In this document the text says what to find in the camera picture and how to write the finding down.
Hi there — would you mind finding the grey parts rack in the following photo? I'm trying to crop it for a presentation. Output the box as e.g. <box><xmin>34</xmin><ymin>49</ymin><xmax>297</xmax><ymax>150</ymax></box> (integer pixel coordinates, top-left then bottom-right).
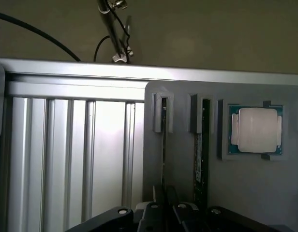
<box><xmin>143</xmin><ymin>81</ymin><xmax>298</xmax><ymax>232</ymax></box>

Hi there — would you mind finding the silver CPU chip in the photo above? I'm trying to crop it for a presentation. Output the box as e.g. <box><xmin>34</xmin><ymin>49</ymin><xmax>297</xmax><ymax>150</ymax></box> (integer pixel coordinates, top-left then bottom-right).
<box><xmin>227</xmin><ymin>103</ymin><xmax>284</xmax><ymax>155</ymax></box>

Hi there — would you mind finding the silver metal stand pole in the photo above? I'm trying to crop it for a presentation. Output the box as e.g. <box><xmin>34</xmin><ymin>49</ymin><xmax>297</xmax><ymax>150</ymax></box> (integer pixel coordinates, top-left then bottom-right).
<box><xmin>97</xmin><ymin>0</ymin><xmax>135</xmax><ymax>64</ymax></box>

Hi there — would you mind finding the thin black cable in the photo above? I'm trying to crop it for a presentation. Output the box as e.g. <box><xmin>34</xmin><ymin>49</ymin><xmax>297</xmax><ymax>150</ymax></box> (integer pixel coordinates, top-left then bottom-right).
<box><xmin>93</xmin><ymin>4</ymin><xmax>132</xmax><ymax>62</ymax></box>

